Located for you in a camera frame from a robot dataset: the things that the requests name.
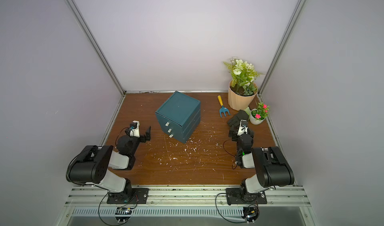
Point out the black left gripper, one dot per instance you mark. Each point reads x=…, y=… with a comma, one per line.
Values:
x=147, y=136

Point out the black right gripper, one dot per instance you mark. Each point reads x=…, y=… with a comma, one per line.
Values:
x=235, y=133

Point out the teal drawer cabinet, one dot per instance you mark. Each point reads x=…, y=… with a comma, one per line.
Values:
x=179, y=116

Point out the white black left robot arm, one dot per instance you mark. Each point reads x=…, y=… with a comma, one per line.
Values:
x=92, y=165

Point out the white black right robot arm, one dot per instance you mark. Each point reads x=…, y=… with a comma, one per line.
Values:
x=271, y=166

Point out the black gardening glove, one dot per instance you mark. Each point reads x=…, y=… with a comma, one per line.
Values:
x=235, y=121

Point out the yellow blue garden fork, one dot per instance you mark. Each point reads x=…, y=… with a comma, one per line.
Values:
x=223, y=111

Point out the small white pot pink flowers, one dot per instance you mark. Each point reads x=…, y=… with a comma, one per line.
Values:
x=259, y=114

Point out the large peach pot plant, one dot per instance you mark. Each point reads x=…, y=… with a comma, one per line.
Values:
x=242, y=87

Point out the right small circuit board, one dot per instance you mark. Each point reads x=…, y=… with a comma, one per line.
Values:
x=251, y=213

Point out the small circuit board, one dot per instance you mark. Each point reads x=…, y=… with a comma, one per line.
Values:
x=251, y=213
x=123, y=214

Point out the left small circuit board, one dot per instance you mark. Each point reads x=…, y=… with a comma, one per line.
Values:
x=123, y=214

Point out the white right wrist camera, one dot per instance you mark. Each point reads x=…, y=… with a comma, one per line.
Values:
x=243, y=128

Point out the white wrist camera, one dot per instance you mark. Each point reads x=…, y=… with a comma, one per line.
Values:
x=134, y=129
x=243, y=128

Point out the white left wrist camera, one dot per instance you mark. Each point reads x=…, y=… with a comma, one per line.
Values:
x=134, y=129

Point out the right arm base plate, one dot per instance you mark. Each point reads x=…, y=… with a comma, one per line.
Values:
x=246, y=196

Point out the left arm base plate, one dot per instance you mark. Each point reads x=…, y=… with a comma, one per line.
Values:
x=130, y=196

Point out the aluminium front rail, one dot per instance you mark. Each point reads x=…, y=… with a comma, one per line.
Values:
x=205, y=195

